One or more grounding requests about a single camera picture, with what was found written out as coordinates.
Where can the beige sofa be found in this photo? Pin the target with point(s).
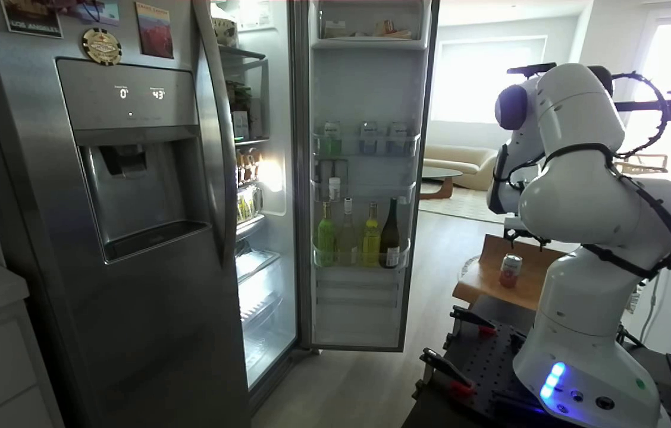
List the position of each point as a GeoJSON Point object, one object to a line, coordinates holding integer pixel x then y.
{"type": "Point", "coordinates": [470, 163]}

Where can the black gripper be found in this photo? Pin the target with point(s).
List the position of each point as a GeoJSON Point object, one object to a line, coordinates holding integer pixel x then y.
{"type": "Point", "coordinates": [524, 236]}

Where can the pale food container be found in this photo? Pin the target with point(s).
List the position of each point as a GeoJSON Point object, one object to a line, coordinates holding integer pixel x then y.
{"type": "Point", "coordinates": [248, 203]}

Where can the dark jar white label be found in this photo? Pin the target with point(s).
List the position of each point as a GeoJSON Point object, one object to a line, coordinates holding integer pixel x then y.
{"type": "Point", "coordinates": [240, 120]}

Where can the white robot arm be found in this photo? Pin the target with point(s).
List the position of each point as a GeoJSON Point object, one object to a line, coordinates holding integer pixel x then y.
{"type": "Point", "coordinates": [582, 197]}

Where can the ice water dispenser panel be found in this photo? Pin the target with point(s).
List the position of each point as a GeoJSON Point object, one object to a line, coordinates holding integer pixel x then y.
{"type": "Point", "coordinates": [136, 191]}

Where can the amber jar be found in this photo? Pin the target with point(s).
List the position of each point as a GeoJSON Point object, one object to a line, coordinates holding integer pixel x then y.
{"type": "Point", "coordinates": [248, 166]}

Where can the white capped bottle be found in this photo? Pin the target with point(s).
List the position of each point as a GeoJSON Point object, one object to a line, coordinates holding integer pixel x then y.
{"type": "Point", "coordinates": [333, 187]}

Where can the colourful fridge magnet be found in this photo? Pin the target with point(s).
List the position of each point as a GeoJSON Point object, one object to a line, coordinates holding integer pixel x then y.
{"type": "Point", "coordinates": [100, 9]}

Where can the stainless steel refrigerator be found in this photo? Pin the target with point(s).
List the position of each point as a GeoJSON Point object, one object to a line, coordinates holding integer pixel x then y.
{"type": "Point", "coordinates": [160, 317]}

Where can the yellow bottle gold neck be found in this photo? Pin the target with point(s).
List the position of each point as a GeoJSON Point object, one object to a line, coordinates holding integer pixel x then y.
{"type": "Point", "coordinates": [373, 240]}

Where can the green glass bottle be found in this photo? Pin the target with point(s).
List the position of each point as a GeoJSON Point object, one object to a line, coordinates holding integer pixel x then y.
{"type": "Point", "coordinates": [324, 240]}

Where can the dark wine bottle green cap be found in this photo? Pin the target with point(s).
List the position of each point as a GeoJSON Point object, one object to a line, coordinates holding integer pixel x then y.
{"type": "Point", "coordinates": [392, 245]}

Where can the clear bottle white cap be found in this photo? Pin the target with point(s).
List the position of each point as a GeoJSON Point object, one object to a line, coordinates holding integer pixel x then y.
{"type": "Point", "coordinates": [348, 240]}

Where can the green jar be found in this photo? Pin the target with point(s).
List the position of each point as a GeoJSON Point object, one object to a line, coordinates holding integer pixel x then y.
{"type": "Point", "coordinates": [331, 140]}

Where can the refrigerator door with clear bins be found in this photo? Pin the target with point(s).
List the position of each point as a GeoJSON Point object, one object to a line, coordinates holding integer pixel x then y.
{"type": "Point", "coordinates": [361, 317]}

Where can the red white soda can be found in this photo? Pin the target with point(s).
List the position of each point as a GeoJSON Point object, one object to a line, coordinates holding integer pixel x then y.
{"type": "Point", "coordinates": [509, 272]}

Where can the glass coffee table wood base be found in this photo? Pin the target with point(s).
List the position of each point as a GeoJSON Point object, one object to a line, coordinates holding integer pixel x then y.
{"type": "Point", "coordinates": [437, 189]}

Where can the blue lidded jar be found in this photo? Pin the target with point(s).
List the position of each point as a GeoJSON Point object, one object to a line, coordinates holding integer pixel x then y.
{"type": "Point", "coordinates": [368, 140]}

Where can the red picture fridge magnet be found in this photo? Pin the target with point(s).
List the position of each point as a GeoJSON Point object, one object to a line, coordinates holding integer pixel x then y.
{"type": "Point", "coordinates": [155, 31]}

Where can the clear glass jar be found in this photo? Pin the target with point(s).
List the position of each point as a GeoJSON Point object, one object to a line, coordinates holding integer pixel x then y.
{"type": "Point", "coordinates": [401, 140]}

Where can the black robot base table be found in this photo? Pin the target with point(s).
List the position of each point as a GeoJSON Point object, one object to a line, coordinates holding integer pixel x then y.
{"type": "Point", "coordinates": [486, 365]}

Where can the round gold fridge magnet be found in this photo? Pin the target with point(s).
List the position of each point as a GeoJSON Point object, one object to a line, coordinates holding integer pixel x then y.
{"type": "Point", "coordinates": [104, 46]}

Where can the photo fridge magnet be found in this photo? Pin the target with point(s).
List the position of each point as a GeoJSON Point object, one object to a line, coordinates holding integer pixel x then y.
{"type": "Point", "coordinates": [30, 15]}

